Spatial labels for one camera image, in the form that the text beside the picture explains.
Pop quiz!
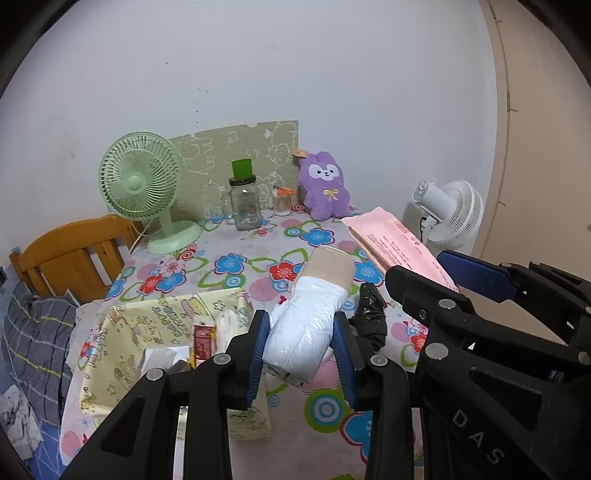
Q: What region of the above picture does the white beige pack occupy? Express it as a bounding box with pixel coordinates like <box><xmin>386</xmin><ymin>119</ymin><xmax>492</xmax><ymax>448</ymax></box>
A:
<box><xmin>263</xmin><ymin>246</ymin><xmax>355</xmax><ymax>386</ymax></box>

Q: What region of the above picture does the pink paper packet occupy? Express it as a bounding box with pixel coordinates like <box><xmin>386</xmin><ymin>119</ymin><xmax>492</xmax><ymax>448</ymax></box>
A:
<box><xmin>342</xmin><ymin>207</ymin><xmax>459</xmax><ymax>292</ymax></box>

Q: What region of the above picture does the black small object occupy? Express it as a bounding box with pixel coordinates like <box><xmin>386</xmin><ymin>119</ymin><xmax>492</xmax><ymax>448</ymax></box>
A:
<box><xmin>349</xmin><ymin>282</ymin><xmax>388</xmax><ymax>352</ymax></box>

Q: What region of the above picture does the yellow fabric storage box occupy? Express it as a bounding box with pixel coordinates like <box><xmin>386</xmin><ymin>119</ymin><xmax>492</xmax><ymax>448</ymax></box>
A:
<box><xmin>79</xmin><ymin>288</ymin><xmax>253</xmax><ymax>424</ymax></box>

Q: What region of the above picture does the crumpled white cloth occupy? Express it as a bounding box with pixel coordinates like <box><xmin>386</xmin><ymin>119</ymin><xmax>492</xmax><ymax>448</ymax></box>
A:
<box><xmin>0</xmin><ymin>385</ymin><xmax>43</xmax><ymax>461</ymax></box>

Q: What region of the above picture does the red white carton pack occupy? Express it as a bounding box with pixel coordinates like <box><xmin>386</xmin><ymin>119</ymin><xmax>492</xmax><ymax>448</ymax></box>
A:
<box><xmin>191</xmin><ymin>315</ymin><xmax>216</xmax><ymax>368</ymax></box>

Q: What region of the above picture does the floral tablecloth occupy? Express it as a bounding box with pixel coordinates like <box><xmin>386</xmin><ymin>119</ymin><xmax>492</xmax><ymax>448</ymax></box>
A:
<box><xmin>59</xmin><ymin>213</ymin><xmax>445</xmax><ymax>480</ymax></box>

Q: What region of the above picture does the white standing fan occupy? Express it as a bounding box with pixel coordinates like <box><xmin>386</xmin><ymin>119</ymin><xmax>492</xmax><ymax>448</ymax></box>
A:
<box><xmin>412</xmin><ymin>180</ymin><xmax>484</xmax><ymax>250</ymax></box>

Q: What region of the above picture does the grey plaid pillow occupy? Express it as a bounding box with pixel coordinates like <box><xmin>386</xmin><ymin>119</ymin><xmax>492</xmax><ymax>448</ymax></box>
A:
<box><xmin>1</xmin><ymin>282</ymin><xmax>77</xmax><ymax>426</ymax></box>

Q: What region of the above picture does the wooden bed headboard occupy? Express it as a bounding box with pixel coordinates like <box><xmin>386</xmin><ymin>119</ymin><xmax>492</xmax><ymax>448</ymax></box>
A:
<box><xmin>10</xmin><ymin>214</ymin><xmax>138</xmax><ymax>303</ymax></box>

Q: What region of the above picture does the purple plush bunny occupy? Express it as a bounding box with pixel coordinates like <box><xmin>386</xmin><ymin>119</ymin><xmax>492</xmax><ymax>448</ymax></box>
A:
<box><xmin>297</xmin><ymin>151</ymin><xmax>351</xmax><ymax>221</ymax></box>

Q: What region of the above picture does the small toothpick jar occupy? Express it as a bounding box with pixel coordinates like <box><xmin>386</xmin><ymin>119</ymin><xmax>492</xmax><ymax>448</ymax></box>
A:
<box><xmin>273</xmin><ymin>186</ymin><xmax>297</xmax><ymax>216</ymax></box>

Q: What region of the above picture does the glass mason jar mug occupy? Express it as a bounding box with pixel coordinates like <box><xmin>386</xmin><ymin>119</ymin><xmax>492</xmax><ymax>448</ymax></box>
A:
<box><xmin>221</xmin><ymin>176</ymin><xmax>262</xmax><ymax>231</ymax></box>

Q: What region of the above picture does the green cup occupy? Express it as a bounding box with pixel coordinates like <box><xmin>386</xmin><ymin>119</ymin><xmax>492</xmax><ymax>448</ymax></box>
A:
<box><xmin>231</xmin><ymin>158</ymin><xmax>253</xmax><ymax>181</ymax></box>

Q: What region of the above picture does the green desk fan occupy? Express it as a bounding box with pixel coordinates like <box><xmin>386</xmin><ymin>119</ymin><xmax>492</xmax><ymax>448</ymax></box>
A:
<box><xmin>98</xmin><ymin>132</ymin><xmax>202</xmax><ymax>255</ymax></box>

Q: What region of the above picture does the beige patterned board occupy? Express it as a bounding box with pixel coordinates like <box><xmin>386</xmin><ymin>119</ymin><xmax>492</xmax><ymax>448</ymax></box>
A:
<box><xmin>171</xmin><ymin>120</ymin><xmax>298</xmax><ymax>221</ymax></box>

